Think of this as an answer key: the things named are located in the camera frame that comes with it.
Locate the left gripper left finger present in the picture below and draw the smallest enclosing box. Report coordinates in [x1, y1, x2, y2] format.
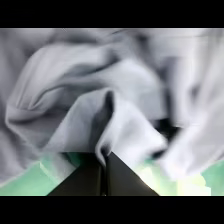
[47, 153, 108, 197]

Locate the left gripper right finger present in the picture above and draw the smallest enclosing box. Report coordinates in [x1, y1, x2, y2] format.
[105, 151, 160, 197]

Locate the purple shirt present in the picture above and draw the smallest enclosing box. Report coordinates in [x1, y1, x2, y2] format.
[0, 28, 224, 186]

